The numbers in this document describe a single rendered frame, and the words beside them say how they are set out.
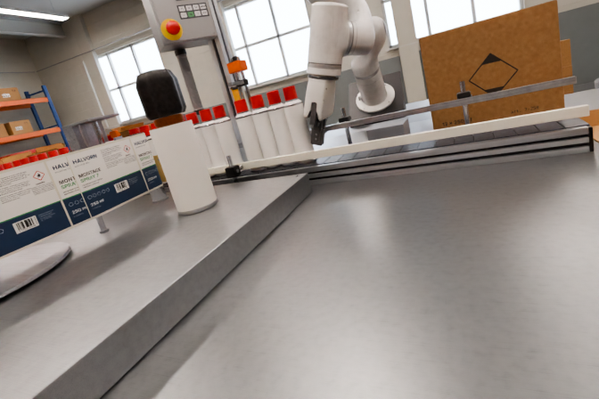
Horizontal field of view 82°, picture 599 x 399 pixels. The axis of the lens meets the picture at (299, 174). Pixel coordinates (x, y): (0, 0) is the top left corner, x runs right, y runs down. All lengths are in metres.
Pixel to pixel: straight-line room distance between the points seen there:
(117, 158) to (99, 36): 8.09
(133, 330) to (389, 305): 0.28
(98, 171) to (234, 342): 0.57
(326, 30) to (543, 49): 0.52
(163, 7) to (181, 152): 0.54
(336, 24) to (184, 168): 0.46
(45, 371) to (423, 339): 0.35
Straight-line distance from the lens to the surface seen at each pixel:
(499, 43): 1.02
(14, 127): 8.76
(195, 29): 1.16
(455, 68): 1.01
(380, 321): 0.39
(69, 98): 9.83
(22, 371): 0.47
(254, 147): 0.98
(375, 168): 0.83
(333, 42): 0.84
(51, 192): 0.84
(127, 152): 0.94
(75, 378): 0.43
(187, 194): 0.75
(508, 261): 0.47
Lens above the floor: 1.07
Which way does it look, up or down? 13 degrees down
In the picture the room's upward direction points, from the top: 15 degrees counter-clockwise
